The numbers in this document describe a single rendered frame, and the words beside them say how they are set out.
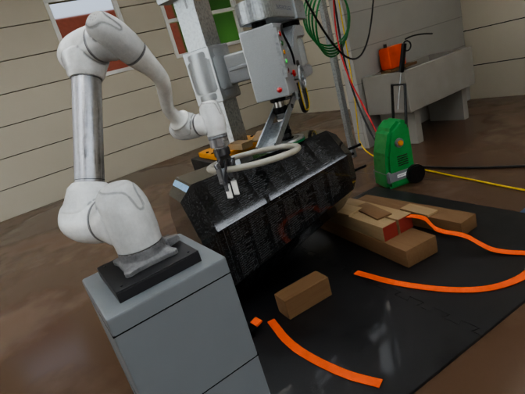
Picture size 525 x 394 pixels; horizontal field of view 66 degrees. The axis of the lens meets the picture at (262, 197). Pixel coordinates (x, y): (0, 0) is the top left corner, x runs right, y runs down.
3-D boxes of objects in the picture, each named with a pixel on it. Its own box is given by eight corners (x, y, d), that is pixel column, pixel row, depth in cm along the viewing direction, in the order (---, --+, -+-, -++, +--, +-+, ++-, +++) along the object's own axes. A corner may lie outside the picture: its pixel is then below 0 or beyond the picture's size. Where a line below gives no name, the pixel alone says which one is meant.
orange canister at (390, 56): (376, 75, 501) (372, 48, 491) (402, 66, 524) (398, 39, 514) (391, 73, 483) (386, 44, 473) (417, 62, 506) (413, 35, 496)
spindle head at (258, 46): (273, 98, 283) (256, 32, 270) (303, 91, 275) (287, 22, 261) (257, 108, 252) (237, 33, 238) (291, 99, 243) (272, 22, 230)
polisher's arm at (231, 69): (191, 98, 311) (180, 65, 304) (202, 93, 343) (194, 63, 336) (283, 72, 296) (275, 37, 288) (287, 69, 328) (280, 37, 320)
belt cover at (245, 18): (276, 33, 321) (272, 10, 315) (307, 23, 311) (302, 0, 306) (233, 36, 236) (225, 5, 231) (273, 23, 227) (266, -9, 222)
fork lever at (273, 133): (275, 102, 282) (273, 95, 279) (301, 95, 275) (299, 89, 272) (252, 155, 229) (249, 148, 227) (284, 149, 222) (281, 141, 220)
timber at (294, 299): (290, 320, 221) (284, 302, 217) (279, 311, 231) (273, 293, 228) (332, 294, 233) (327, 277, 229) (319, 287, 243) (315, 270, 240)
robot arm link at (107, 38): (149, 34, 144) (123, 44, 151) (108, -5, 130) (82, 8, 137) (140, 63, 139) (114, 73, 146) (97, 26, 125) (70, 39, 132)
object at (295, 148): (230, 159, 236) (229, 153, 236) (311, 142, 218) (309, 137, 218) (190, 180, 192) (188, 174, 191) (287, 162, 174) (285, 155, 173)
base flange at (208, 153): (198, 157, 350) (196, 152, 349) (246, 139, 370) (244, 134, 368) (219, 161, 308) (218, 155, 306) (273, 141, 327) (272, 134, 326)
